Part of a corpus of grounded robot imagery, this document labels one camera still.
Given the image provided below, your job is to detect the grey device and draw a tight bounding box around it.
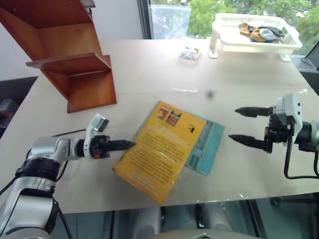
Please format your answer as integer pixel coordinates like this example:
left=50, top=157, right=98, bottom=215
left=0, top=99, right=19, bottom=120

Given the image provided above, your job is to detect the black chair base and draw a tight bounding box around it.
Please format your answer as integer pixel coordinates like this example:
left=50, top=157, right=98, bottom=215
left=270, top=193, right=319, bottom=213

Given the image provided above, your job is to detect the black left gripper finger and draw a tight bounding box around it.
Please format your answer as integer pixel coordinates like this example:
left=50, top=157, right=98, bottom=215
left=107, top=139, right=137, bottom=146
left=107, top=144, right=135, bottom=152

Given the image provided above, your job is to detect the yellow book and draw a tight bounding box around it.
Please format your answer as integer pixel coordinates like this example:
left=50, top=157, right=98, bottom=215
left=112, top=100, right=208, bottom=205

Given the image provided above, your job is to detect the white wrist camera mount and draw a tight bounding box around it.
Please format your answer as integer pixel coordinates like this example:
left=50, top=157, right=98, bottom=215
left=272, top=93, right=304, bottom=145
left=83, top=114, right=110, bottom=160

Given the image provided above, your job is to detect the teal book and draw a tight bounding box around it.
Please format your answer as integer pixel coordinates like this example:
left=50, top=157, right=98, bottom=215
left=183, top=119, right=226, bottom=177

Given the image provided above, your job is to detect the black monitor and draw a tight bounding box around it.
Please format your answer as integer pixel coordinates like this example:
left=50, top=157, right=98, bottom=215
left=300, top=46, right=319, bottom=71

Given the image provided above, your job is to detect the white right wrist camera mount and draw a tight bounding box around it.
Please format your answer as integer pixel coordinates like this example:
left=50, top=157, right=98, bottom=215
left=272, top=93, right=304, bottom=145

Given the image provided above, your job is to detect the wooden bookshelf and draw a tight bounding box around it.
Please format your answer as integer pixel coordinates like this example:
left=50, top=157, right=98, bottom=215
left=0, top=0, right=118, bottom=114

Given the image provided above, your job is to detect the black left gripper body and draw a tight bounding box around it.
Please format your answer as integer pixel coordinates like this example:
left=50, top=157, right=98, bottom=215
left=89, top=135, right=112, bottom=160

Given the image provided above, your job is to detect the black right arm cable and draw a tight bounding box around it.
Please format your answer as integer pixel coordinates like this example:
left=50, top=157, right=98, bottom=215
left=284, top=123, right=319, bottom=180

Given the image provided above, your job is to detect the small colourful snack packet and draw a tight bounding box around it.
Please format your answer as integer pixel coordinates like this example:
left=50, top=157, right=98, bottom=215
left=178, top=46, right=201, bottom=61

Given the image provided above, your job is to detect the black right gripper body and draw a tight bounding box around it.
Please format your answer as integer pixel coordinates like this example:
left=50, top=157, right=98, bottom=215
left=264, top=113, right=295, bottom=154

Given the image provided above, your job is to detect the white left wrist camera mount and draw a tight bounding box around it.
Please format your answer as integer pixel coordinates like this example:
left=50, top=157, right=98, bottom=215
left=83, top=114, right=110, bottom=160

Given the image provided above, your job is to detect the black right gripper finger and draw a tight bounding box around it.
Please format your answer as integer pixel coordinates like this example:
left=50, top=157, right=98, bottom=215
left=228, top=134, right=268, bottom=152
left=234, top=106, right=274, bottom=119

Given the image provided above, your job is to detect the translucent plastic bag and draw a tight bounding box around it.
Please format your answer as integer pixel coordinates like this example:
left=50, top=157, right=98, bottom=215
left=149, top=4, right=192, bottom=39

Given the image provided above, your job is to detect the dark window frame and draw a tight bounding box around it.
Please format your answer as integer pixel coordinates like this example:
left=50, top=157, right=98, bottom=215
left=137, top=0, right=153, bottom=40

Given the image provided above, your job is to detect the white plastic basket rack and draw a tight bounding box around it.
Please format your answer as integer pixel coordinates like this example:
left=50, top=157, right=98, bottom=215
left=207, top=12, right=304, bottom=62

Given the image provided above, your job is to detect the dark grey cloth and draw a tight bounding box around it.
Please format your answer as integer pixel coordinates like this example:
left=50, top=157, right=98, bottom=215
left=257, top=24, right=285, bottom=38

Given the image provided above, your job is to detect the thin black cable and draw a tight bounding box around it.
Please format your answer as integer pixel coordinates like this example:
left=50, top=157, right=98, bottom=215
left=50, top=128, right=87, bottom=138

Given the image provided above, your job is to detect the black table leg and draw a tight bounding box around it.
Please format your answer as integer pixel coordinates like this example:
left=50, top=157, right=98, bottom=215
left=194, top=203, right=208, bottom=229
left=245, top=199, right=264, bottom=239

